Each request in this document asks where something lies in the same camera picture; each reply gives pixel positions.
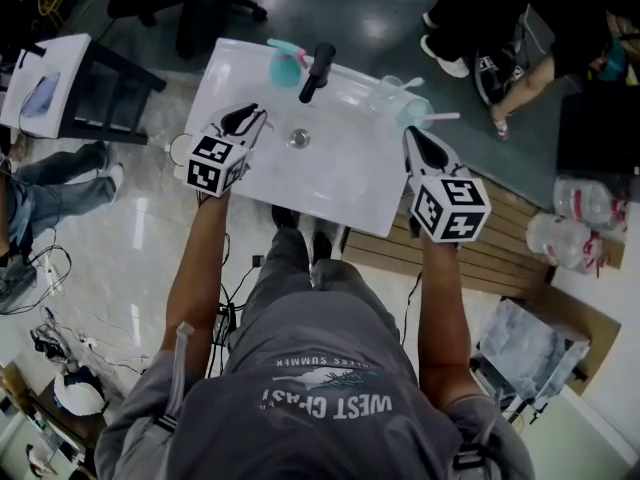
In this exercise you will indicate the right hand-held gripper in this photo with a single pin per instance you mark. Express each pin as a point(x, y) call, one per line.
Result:
point(450, 208)

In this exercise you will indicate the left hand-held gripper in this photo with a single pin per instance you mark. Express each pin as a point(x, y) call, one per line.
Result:
point(217, 168)

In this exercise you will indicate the person's right forearm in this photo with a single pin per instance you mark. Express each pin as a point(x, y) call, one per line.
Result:
point(442, 318)

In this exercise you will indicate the person's left forearm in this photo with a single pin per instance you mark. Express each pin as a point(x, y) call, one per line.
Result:
point(195, 278)

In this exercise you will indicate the teal spray bottle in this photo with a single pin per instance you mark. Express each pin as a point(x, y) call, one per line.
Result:
point(285, 65)

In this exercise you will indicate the person's left black shoe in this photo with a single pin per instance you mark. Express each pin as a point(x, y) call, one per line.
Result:
point(283, 215)

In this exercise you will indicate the person's black shoe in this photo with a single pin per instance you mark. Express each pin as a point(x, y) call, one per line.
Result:
point(322, 245)
point(283, 215)

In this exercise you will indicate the wooden slat platform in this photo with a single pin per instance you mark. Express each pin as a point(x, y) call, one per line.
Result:
point(475, 268)

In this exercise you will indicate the black metal stand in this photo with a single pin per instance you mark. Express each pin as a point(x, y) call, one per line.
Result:
point(115, 93)

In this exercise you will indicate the person's right black shoe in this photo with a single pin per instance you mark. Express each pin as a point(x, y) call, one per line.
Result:
point(322, 245)

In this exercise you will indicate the person's grey trousers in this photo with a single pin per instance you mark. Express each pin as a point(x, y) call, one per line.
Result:
point(285, 268)

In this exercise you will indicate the large clear water bottle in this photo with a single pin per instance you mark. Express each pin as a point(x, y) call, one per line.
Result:
point(562, 240)
point(590, 200)

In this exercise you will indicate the black battery box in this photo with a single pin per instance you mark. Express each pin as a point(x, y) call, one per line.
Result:
point(225, 318)

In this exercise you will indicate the small white sink basin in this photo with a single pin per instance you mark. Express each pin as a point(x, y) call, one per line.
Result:
point(45, 68)

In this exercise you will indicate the clear plastic bag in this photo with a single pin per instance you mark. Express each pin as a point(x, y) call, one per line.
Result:
point(530, 348)

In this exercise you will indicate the small black faucet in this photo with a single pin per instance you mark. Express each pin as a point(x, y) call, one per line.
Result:
point(32, 50)

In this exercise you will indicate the large cardboard box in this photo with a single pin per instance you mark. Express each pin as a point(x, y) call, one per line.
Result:
point(595, 328)

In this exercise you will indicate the person's grey shirt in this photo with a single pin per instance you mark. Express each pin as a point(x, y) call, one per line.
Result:
point(310, 443)

